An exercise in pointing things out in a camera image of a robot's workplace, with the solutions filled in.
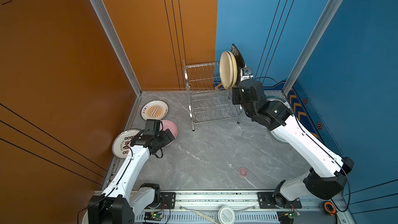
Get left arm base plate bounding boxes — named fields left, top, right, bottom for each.
left=144, top=191, right=176, bottom=209

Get wooden stick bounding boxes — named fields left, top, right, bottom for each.
left=195, top=211, right=220, bottom=224

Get pink round plate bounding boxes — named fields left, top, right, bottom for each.
left=159, top=120, right=178, bottom=147

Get white plate orange sunburst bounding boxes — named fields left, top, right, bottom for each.
left=140, top=100, right=169, bottom=120

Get steel two-tier dish rack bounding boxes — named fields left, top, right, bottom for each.
left=183, top=62, right=241, bottom=131

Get aluminium front rail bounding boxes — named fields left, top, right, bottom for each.
left=134, top=190, right=355, bottom=224

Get black floral square plate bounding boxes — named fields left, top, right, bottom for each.
left=231, top=44, right=246, bottom=76

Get orange black tape measure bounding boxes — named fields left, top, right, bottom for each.
left=320, top=201, right=337, bottom=216

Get yellow round plate with bear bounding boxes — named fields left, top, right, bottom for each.
left=227, top=51, right=238, bottom=88

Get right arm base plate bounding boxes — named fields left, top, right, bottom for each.
left=257, top=191, right=302, bottom=209

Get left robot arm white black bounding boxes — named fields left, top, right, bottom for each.
left=82, top=119, right=175, bottom=224

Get white plate dark green rim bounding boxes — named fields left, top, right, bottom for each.
left=266, top=95, right=291, bottom=109

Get green circuit board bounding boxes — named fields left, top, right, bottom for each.
left=277, top=211, right=301, bottom=224
left=143, top=212, right=165, bottom=224

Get white plate red characters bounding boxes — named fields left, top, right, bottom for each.
left=112, top=129, right=140, bottom=159

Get green circuit board left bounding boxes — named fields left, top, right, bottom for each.
left=143, top=212, right=165, bottom=224

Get green circuit board right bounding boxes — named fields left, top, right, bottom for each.
left=277, top=211, right=301, bottom=224

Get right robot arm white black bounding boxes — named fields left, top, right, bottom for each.
left=232, top=79, right=354, bottom=208

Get cream round plate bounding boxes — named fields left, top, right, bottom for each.
left=219, top=51, right=233, bottom=89

